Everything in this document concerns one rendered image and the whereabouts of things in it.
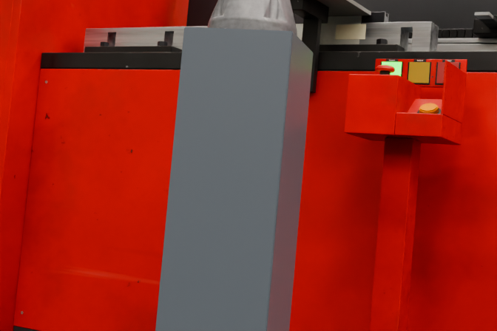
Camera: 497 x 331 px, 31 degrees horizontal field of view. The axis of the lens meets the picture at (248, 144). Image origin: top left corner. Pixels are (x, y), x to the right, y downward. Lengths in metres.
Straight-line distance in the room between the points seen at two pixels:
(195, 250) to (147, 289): 0.93
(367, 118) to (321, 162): 0.33
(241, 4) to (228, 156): 0.25
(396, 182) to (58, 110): 1.09
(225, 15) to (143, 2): 1.57
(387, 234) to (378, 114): 0.24
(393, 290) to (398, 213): 0.15
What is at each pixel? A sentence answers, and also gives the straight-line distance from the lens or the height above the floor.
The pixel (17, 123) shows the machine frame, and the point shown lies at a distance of 2.55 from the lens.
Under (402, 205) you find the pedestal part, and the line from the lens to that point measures 1.81.
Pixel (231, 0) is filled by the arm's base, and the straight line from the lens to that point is 1.47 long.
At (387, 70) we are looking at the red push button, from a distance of 1.86.
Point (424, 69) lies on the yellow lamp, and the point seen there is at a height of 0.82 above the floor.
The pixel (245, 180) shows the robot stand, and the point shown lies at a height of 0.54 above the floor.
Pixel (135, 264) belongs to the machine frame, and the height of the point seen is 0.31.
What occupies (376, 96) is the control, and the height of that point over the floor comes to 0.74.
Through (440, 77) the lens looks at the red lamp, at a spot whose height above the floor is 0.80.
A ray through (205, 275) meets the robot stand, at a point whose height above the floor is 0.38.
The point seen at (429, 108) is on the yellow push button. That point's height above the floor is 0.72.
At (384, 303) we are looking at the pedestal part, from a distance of 1.83.
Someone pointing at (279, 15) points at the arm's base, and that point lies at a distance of 1.46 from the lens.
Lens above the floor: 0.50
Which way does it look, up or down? 4 degrees up
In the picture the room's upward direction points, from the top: 5 degrees clockwise
